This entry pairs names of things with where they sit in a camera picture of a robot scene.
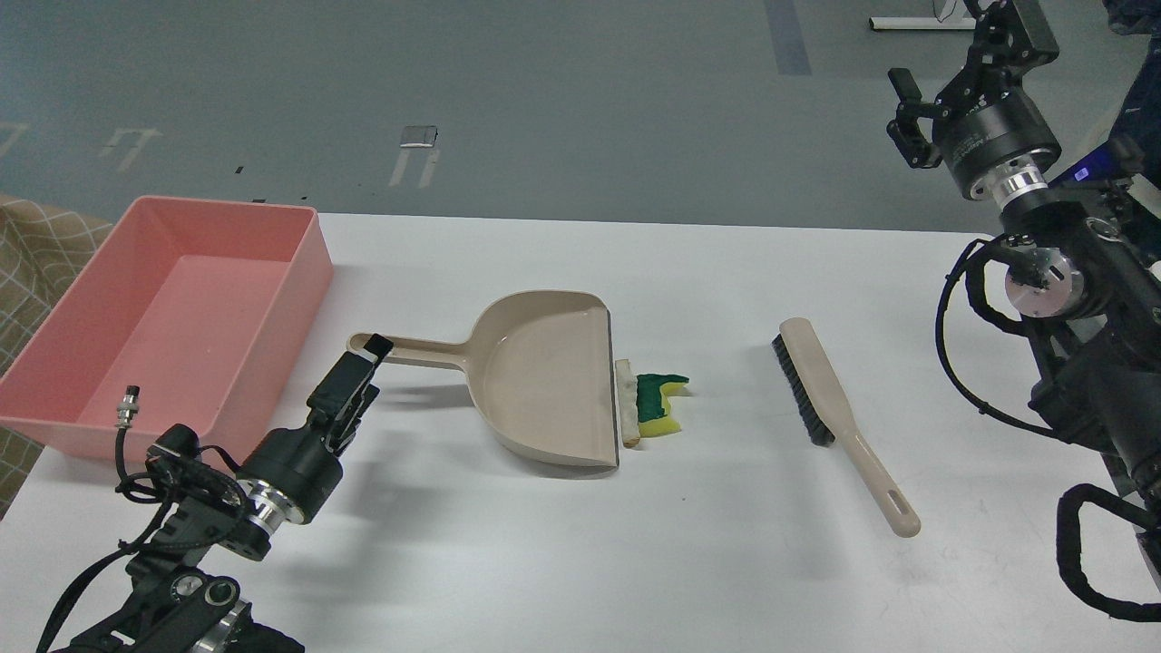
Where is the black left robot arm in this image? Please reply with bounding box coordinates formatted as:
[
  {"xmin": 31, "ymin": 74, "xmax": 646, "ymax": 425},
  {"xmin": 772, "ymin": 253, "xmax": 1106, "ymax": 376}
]
[{"xmin": 36, "ymin": 333, "xmax": 394, "ymax": 652}]

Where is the beige brush with black bristles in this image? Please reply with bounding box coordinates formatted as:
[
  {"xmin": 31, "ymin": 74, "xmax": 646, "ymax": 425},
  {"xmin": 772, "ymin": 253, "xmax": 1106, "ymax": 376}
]
[{"xmin": 771, "ymin": 317, "xmax": 922, "ymax": 539}]

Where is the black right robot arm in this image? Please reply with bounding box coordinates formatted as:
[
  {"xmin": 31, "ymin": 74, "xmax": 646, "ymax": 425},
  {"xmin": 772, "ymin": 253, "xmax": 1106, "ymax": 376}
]
[{"xmin": 886, "ymin": 1, "xmax": 1160, "ymax": 620}]

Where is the silver floor plate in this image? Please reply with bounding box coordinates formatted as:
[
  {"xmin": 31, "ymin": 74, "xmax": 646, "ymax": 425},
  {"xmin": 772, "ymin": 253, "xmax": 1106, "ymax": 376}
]
[{"xmin": 398, "ymin": 124, "xmax": 439, "ymax": 149}]

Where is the beige checkered cloth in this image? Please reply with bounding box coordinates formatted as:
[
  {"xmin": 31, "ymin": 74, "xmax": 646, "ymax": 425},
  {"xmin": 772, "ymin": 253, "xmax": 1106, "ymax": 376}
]
[{"xmin": 0, "ymin": 194, "xmax": 115, "ymax": 521}]

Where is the beige plastic dustpan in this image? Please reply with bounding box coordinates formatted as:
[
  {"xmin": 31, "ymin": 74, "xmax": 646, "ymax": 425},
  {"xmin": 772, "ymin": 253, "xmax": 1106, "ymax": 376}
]
[{"xmin": 388, "ymin": 289, "xmax": 620, "ymax": 471}]

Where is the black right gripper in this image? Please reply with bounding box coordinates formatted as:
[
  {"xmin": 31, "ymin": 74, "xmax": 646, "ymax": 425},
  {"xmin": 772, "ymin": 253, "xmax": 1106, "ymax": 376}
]
[{"xmin": 886, "ymin": 1, "xmax": 1061, "ymax": 201}]

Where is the yellow green sponge piece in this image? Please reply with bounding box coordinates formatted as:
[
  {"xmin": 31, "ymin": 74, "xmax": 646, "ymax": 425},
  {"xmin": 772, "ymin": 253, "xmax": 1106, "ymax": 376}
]
[{"xmin": 636, "ymin": 373, "xmax": 691, "ymax": 438}]

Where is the pink plastic bin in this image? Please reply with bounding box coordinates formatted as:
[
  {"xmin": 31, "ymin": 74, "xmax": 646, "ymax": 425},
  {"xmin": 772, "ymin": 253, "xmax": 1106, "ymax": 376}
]
[{"xmin": 1, "ymin": 198, "xmax": 336, "ymax": 462}]

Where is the white table leg base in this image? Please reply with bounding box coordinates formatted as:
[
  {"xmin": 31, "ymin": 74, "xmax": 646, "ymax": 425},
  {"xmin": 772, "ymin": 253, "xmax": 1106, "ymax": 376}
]
[{"xmin": 867, "ymin": 1, "xmax": 976, "ymax": 33}]

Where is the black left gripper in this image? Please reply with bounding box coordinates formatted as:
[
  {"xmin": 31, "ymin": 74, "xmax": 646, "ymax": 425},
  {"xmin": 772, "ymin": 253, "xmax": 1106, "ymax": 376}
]
[{"xmin": 238, "ymin": 335, "xmax": 394, "ymax": 524}]

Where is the white bread slice piece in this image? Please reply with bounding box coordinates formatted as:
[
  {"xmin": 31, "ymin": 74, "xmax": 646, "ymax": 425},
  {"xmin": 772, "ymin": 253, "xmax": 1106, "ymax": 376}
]
[{"xmin": 614, "ymin": 358, "xmax": 641, "ymax": 449}]

